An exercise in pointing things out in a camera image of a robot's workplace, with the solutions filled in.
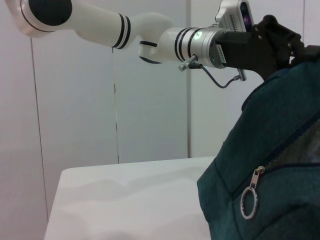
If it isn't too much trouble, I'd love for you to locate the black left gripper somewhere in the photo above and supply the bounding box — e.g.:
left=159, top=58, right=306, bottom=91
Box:
left=214, top=14, right=320, bottom=81

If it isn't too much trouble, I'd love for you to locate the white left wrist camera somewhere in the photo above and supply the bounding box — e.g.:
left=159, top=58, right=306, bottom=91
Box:
left=215, top=0, right=256, bottom=34

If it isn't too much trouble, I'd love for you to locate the dark teal lunch bag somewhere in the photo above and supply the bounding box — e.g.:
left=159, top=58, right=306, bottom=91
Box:
left=196, top=61, right=320, bottom=240

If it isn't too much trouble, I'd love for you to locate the left arm cable with plug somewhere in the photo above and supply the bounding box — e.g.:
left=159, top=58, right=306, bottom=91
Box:
left=177, top=54, right=248, bottom=89

